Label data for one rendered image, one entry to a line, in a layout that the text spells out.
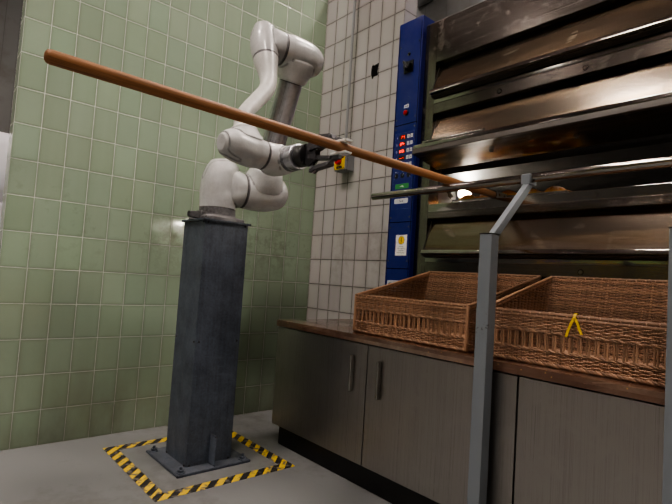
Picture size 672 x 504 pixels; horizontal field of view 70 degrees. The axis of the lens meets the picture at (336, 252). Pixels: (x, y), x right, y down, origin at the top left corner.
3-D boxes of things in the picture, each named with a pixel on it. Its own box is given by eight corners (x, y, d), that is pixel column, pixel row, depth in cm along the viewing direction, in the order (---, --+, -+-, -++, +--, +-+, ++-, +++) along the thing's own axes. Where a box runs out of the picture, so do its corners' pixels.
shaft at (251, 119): (44, 60, 95) (46, 45, 95) (41, 64, 97) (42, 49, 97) (496, 197, 209) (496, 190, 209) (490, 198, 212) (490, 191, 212)
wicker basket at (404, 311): (426, 329, 229) (429, 270, 230) (542, 347, 185) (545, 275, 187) (349, 331, 198) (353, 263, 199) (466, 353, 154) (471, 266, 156)
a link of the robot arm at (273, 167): (300, 177, 173) (269, 168, 164) (274, 181, 184) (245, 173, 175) (303, 148, 173) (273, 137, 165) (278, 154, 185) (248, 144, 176)
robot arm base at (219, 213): (178, 219, 208) (179, 206, 209) (225, 225, 223) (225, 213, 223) (197, 216, 195) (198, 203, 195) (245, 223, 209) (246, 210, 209)
